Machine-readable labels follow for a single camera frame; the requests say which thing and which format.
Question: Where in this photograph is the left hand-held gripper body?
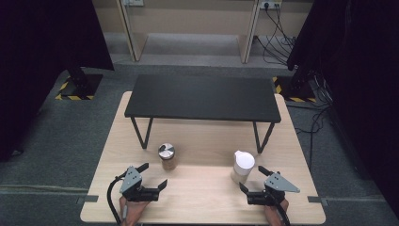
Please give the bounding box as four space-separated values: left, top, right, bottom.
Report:
119 166 160 202

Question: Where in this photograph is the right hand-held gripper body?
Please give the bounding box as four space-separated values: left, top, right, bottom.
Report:
247 171 300 207

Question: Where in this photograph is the glass seasoning jar white lid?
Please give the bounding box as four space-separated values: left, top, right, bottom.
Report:
231 150 256 185

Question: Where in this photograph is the brown spice jar metal lid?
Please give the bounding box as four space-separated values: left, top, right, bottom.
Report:
157 142 178 171

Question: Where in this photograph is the black shelf rack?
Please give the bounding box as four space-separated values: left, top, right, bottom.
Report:
124 73 282 154

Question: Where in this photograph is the person's left hand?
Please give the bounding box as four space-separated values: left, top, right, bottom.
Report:
119 197 151 226

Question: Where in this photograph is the person's right hand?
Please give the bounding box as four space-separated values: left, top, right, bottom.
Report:
263 199 290 226

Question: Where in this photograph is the black stand base striped tape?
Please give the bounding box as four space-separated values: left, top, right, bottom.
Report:
55 67 104 102
271 74 318 104

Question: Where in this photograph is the black curtain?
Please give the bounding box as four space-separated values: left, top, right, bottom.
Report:
286 0 399 218
0 0 115 162

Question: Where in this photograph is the beige desk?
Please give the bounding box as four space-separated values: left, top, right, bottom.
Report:
91 0 314 64

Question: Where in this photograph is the black floor cables bundle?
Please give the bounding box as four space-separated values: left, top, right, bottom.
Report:
253 3 297 67
284 70 334 170

